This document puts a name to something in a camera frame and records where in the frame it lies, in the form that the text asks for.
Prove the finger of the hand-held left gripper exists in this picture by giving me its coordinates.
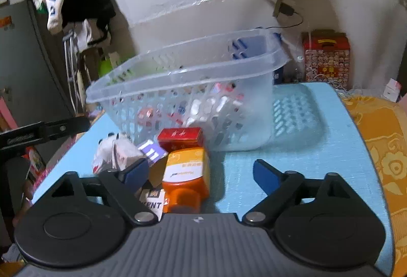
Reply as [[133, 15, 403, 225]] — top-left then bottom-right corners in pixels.
[[44, 117, 92, 141]]

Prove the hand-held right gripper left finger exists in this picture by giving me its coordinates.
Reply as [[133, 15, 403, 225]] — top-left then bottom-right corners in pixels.
[[51, 159, 159, 227]]

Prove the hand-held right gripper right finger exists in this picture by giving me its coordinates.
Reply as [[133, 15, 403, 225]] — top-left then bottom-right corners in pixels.
[[242, 159, 354, 228]]

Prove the orange white bottle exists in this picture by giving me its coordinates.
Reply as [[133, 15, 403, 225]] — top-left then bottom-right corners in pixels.
[[162, 147, 211, 214]]

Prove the clear plastic basket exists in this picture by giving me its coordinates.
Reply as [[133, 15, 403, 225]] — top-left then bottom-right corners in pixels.
[[86, 28, 292, 152]]

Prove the purple and white box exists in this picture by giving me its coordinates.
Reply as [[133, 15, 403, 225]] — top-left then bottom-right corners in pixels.
[[137, 140, 168, 167]]

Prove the white crumpled packet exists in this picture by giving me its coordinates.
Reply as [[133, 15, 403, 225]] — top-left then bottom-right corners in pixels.
[[92, 133, 144, 174]]

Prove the white box with black letters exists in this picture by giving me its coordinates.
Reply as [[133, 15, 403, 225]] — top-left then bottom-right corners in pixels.
[[140, 189, 166, 221]]

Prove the red box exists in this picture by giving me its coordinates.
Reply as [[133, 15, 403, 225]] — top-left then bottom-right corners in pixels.
[[157, 127, 206, 152]]

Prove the metal rack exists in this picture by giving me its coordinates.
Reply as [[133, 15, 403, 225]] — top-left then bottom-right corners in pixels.
[[63, 31, 87, 113]]

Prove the grey cabinet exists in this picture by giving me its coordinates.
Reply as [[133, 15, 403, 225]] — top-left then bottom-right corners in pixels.
[[0, 0, 77, 129]]

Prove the green plastic object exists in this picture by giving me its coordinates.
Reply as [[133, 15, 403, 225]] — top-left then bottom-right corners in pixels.
[[98, 57, 115, 78]]

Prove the pile of small packets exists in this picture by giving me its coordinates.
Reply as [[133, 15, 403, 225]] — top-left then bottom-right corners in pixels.
[[111, 81, 246, 137]]

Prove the yellow patterned blanket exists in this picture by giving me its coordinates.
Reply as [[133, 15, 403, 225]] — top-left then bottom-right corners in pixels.
[[342, 95, 407, 277]]

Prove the black garment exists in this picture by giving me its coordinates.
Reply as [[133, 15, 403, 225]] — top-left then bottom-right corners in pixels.
[[60, 0, 117, 43]]

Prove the red printed carton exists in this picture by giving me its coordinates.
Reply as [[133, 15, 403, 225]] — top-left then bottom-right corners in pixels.
[[301, 30, 351, 87]]

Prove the blue plastic crate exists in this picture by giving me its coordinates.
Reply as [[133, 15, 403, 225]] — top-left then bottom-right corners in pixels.
[[230, 36, 283, 59]]

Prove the small white box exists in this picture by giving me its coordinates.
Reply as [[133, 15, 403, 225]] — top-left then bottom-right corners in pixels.
[[382, 78, 402, 103]]

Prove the charger with black cable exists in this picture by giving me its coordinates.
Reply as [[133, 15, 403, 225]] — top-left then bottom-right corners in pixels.
[[273, 0, 304, 30]]

